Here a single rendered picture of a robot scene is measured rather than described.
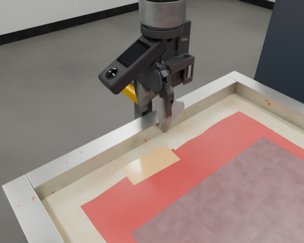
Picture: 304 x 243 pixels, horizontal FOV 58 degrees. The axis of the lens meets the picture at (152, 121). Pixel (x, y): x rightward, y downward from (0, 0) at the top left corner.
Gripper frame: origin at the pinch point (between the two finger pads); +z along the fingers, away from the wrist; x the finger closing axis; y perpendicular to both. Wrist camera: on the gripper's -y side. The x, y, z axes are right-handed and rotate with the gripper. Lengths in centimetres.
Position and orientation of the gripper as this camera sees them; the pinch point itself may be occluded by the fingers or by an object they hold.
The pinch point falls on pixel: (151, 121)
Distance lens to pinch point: 57.0
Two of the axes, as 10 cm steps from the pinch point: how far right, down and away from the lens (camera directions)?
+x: -6.3, -5.0, 6.0
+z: 0.0, 7.7, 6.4
